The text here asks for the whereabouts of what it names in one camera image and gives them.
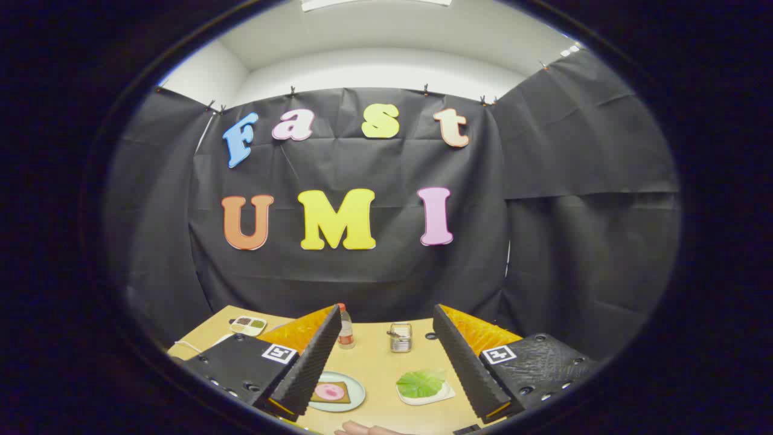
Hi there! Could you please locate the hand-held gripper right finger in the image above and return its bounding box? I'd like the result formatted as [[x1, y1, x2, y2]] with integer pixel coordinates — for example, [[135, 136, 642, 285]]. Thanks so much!
[[432, 303, 599, 424]]

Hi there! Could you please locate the metal wire cutlery basket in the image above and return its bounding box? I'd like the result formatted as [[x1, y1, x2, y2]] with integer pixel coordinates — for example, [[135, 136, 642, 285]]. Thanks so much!
[[388, 323, 414, 353]]

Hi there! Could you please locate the white square plate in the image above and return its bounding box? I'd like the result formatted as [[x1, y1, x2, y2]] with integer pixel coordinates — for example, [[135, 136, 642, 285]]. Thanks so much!
[[396, 381, 456, 406]]

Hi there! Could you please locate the clear plastic water bottle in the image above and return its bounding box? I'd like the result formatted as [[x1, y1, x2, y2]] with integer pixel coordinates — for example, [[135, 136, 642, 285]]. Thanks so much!
[[337, 303, 356, 350]]

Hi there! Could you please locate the black backdrop cloth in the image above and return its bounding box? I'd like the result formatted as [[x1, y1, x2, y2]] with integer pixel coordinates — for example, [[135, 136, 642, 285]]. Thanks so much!
[[103, 51, 682, 363]]

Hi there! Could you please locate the white divided seasoning tray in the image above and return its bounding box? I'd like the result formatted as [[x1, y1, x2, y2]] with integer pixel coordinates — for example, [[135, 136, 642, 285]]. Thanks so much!
[[229, 316, 268, 337]]

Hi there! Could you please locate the ceiling light panel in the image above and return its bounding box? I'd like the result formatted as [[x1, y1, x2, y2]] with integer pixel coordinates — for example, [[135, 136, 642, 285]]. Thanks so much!
[[301, 0, 452, 12]]

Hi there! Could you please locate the brown bread slice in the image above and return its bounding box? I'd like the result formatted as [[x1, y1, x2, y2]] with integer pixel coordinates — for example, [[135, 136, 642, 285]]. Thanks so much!
[[311, 381, 352, 404]]

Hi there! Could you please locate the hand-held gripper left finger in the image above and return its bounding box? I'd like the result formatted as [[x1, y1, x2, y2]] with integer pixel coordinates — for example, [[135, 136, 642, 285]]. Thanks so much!
[[180, 304, 343, 422]]

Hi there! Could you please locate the pale green round plate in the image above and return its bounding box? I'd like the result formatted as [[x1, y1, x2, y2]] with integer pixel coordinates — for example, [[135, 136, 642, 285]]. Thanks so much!
[[308, 371, 366, 413]]

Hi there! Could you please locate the green lettuce leaf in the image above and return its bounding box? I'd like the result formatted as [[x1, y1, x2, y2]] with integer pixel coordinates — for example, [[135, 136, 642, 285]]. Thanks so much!
[[396, 370, 447, 399]]

